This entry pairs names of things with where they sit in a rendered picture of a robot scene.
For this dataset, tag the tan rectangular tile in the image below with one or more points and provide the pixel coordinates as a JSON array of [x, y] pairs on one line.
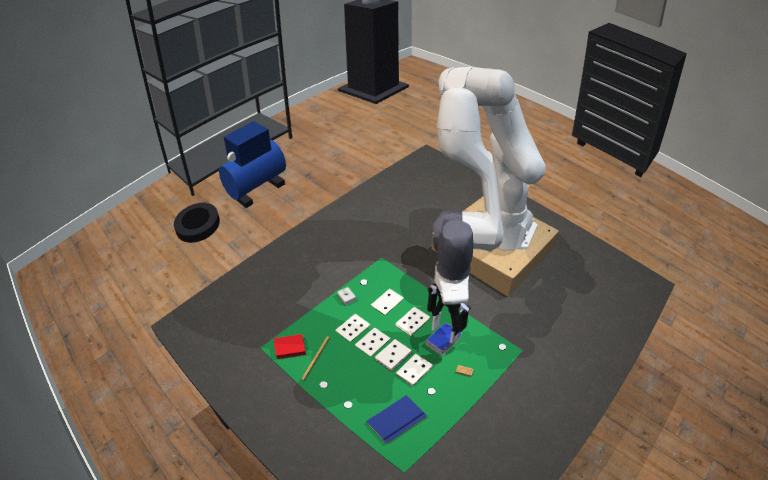
[[464, 370]]

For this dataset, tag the blue notebook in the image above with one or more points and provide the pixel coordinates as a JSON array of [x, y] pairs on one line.
[[396, 419]]

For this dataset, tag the red rectangular block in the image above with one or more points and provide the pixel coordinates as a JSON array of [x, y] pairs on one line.
[[289, 346]]

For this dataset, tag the white playing card with black pips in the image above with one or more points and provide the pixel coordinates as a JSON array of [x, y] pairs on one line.
[[352, 327], [387, 301], [412, 320], [414, 369], [392, 354], [372, 342]]

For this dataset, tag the green felt card mat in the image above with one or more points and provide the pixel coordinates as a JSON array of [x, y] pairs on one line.
[[352, 375]]

